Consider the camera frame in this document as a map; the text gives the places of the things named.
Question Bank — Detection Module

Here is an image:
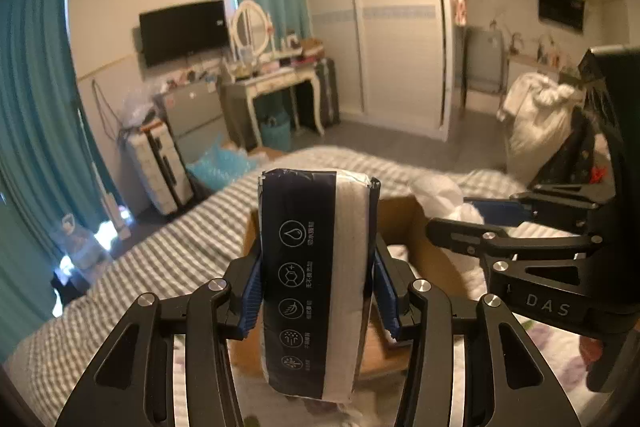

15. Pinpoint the white oval vanity mirror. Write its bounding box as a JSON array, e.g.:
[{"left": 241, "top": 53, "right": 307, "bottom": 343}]
[{"left": 231, "top": 0, "right": 274, "bottom": 64}]

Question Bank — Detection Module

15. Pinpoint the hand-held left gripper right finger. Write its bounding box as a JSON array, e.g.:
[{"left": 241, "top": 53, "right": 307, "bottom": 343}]
[{"left": 372, "top": 243, "right": 583, "bottom": 427}]

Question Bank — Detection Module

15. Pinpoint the brown cardboard box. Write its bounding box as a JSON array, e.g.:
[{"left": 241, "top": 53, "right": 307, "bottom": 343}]
[{"left": 227, "top": 194, "right": 482, "bottom": 381}]

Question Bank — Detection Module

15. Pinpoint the wide teal curtain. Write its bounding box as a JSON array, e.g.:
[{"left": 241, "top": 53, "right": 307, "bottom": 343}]
[{"left": 0, "top": 0, "right": 124, "bottom": 320}]

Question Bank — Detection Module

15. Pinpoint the white dressing table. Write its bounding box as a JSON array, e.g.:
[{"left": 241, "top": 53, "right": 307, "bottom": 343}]
[{"left": 220, "top": 66, "right": 326, "bottom": 148}]

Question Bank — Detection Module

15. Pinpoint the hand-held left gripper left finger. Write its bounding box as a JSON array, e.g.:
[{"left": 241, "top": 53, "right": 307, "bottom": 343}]
[{"left": 55, "top": 241, "right": 266, "bottom": 427}]

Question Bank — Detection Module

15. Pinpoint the teal waste bin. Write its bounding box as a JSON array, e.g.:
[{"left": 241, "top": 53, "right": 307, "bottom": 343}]
[{"left": 259, "top": 112, "right": 292, "bottom": 153}]

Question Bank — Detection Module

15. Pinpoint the teal bubble wrap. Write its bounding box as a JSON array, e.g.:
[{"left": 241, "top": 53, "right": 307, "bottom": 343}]
[{"left": 186, "top": 134, "right": 264, "bottom": 196}]

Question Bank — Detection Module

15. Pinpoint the black wall television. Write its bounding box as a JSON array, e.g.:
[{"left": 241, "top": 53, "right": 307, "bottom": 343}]
[{"left": 138, "top": 0, "right": 231, "bottom": 68}]

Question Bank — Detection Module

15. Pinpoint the navy and white tissue pack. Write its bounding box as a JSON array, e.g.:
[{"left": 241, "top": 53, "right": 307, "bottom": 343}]
[{"left": 256, "top": 167, "right": 382, "bottom": 406}]

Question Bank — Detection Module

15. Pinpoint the black range hood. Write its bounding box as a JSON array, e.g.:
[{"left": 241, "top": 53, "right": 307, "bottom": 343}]
[{"left": 537, "top": 0, "right": 587, "bottom": 34}]

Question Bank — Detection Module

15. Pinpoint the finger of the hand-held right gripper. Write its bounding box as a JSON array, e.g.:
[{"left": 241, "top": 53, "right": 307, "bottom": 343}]
[
  {"left": 461, "top": 188, "right": 615, "bottom": 234},
  {"left": 425, "top": 217, "right": 602, "bottom": 269}
]

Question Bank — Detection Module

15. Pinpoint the white sliding door wardrobe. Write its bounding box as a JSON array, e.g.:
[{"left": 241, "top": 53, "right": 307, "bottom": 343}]
[{"left": 299, "top": 0, "right": 459, "bottom": 142}]

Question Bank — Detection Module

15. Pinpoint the white laundry bag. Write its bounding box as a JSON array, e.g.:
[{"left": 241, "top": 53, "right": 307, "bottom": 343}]
[{"left": 502, "top": 72, "right": 584, "bottom": 180}]

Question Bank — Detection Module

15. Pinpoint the grey mini fridge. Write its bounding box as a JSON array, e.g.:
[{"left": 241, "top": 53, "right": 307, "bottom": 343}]
[{"left": 162, "top": 79, "right": 227, "bottom": 154}]

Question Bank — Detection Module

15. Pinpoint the kitchen counter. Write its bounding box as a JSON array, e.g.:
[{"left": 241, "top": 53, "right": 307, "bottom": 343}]
[{"left": 505, "top": 51, "right": 587, "bottom": 78}]

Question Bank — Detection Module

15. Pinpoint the black suitcase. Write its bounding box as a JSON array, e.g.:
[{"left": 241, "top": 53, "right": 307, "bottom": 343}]
[{"left": 295, "top": 58, "right": 341, "bottom": 128}]

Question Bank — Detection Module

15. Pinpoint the white suitcase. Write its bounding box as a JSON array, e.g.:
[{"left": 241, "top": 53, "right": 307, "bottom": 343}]
[{"left": 125, "top": 119, "right": 197, "bottom": 216}]

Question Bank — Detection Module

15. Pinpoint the floral quilt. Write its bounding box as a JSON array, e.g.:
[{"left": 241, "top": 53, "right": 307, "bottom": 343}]
[{"left": 510, "top": 317, "right": 608, "bottom": 427}]

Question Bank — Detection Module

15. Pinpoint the clear plastic bag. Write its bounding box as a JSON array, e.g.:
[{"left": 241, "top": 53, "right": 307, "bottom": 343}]
[{"left": 120, "top": 87, "right": 162, "bottom": 128}]

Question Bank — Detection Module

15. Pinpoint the white cloth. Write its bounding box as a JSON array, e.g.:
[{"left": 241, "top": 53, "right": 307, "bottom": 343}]
[{"left": 387, "top": 174, "right": 490, "bottom": 303}]

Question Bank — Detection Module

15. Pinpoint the black dotted cloth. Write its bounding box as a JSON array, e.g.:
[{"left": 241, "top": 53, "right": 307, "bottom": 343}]
[{"left": 530, "top": 107, "right": 614, "bottom": 194}]

